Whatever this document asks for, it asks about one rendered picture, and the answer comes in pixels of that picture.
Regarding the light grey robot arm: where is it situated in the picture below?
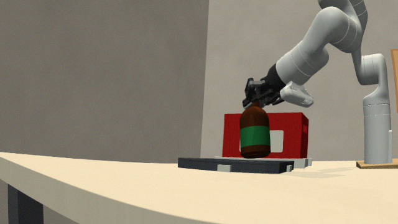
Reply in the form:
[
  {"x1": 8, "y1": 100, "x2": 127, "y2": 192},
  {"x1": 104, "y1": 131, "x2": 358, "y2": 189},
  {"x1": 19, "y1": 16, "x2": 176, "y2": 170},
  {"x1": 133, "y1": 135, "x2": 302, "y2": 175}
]
[{"x1": 276, "y1": 0, "x2": 392, "y2": 164}]

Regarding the red crate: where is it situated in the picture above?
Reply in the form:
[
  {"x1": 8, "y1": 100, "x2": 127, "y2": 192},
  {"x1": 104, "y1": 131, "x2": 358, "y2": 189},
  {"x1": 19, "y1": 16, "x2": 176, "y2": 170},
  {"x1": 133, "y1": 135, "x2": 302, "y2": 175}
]
[{"x1": 222, "y1": 112, "x2": 308, "y2": 159}]

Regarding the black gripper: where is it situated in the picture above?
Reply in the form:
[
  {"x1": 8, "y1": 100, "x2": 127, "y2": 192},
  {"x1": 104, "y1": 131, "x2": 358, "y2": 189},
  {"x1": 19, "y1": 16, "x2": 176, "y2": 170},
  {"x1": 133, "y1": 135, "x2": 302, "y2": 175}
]
[{"x1": 243, "y1": 63, "x2": 286, "y2": 109}]

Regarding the brown bottle with green label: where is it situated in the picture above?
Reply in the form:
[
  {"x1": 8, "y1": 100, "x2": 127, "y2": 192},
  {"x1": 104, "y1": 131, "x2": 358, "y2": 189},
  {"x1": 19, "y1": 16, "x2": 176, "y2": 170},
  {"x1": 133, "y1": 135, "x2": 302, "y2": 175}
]
[{"x1": 239, "y1": 101, "x2": 271, "y2": 159}]

